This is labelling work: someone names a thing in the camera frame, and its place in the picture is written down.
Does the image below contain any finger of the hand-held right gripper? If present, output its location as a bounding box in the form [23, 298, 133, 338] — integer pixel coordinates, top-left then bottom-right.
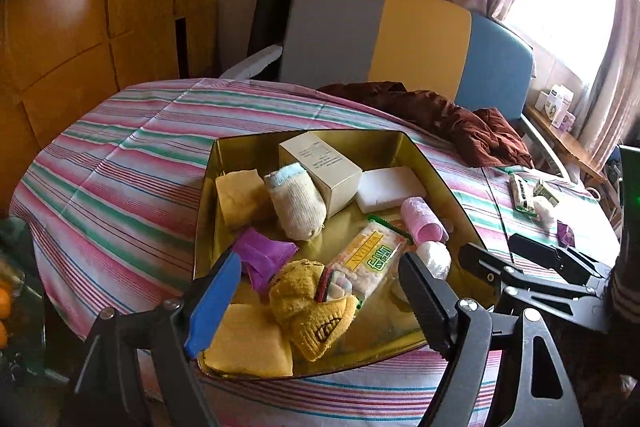
[457, 243, 611, 335]
[509, 233, 611, 290]

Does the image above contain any beige cardboard box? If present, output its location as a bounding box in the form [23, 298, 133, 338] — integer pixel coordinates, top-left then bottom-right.
[278, 132, 363, 215]

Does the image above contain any black rolled mat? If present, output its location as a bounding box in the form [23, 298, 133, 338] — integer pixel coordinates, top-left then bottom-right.
[248, 0, 305, 58]

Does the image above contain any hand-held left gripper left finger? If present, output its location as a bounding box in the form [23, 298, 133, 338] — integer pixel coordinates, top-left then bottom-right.
[75, 249, 243, 427]

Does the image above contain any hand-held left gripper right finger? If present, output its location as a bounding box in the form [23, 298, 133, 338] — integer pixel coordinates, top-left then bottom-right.
[397, 252, 583, 427]

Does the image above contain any wooden wardrobe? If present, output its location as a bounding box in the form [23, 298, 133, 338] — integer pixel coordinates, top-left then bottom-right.
[0, 0, 226, 228]

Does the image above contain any yellow knitted sock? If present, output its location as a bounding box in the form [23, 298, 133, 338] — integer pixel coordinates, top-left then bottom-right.
[269, 258, 360, 362]

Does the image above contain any brown cloth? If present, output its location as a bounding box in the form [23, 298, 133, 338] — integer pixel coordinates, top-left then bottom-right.
[317, 81, 535, 168]

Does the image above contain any white sponge block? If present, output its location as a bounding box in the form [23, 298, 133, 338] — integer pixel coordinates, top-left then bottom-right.
[355, 166, 428, 214]

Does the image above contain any grey yellow blue chair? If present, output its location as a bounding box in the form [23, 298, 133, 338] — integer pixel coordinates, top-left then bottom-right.
[220, 0, 566, 178]

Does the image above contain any wooden side table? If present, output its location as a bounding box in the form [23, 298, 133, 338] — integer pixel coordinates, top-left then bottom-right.
[522, 104, 608, 185]

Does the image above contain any white carton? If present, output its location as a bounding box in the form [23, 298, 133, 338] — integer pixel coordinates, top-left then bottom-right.
[550, 84, 575, 128]

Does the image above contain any white knitted sock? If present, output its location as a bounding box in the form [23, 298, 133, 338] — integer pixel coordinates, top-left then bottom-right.
[263, 163, 327, 240]

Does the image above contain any white rice cracker packet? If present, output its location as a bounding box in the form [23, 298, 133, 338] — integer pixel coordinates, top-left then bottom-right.
[320, 214, 412, 308]

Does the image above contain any person's right forearm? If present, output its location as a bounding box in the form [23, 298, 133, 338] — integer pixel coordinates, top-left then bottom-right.
[607, 257, 640, 335]

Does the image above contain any yellow sponge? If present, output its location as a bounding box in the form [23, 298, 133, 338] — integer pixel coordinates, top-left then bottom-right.
[215, 169, 276, 233]
[200, 304, 296, 379]

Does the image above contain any pink hair roller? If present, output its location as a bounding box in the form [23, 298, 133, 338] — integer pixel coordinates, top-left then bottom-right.
[400, 196, 449, 245]

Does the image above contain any white plastic-wrapped ball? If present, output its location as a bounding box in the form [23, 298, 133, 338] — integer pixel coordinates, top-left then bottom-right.
[532, 198, 558, 230]
[416, 241, 452, 280]

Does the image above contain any small green box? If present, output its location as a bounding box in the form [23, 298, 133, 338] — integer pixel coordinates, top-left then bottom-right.
[532, 181, 561, 206]

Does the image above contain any gold tin tray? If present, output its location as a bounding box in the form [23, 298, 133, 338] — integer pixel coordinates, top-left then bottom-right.
[192, 130, 493, 380]

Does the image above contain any green white packet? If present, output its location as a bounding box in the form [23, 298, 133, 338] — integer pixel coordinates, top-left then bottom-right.
[510, 173, 538, 219]

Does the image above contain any striped tablecloth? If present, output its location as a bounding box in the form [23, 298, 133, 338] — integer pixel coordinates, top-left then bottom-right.
[10, 78, 623, 427]

